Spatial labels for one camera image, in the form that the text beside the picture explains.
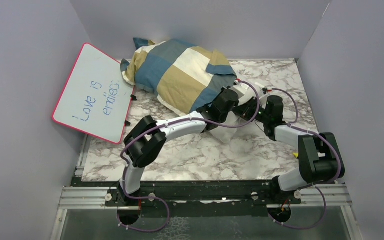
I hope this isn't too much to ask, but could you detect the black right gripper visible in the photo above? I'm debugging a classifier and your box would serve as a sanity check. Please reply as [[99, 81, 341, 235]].
[[231, 96, 270, 124]]

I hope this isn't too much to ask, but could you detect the white pillow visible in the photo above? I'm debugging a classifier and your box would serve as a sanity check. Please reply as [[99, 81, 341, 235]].
[[208, 79, 269, 145]]

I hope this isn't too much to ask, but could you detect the blue beige checked pillowcase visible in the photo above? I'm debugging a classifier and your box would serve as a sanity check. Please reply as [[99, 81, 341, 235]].
[[120, 37, 237, 116]]

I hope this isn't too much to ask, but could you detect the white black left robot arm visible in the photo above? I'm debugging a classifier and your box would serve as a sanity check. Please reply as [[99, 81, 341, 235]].
[[118, 88, 239, 206]]

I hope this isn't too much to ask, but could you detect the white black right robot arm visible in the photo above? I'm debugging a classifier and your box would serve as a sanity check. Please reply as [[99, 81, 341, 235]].
[[233, 95, 345, 204]]

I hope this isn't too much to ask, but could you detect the pink framed whiteboard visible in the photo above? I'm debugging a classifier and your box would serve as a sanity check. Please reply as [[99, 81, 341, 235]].
[[52, 43, 134, 144]]

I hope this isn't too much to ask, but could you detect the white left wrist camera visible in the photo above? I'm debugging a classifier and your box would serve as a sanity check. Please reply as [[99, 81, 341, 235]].
[[229, 80, 256, 106]]

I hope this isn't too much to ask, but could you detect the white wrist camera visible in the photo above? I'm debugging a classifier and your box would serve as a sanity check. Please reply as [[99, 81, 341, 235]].
[[229, 80, 256, 106], [255, 82, 273, 102]]

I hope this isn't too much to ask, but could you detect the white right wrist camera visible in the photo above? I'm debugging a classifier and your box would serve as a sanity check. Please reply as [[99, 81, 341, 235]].
[[255, 82, 273, 102]]

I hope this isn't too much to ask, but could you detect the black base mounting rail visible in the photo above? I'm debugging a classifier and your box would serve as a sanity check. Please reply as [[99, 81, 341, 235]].
[[71, 177, 302, 219]]

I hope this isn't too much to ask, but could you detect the aluminium frame rail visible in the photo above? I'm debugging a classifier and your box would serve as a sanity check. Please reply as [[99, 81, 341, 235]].
[[51, 136, 362, 240]]

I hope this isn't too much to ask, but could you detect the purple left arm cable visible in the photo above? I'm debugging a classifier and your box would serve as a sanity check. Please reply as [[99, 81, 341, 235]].
[[120, 79, 262, 232]]

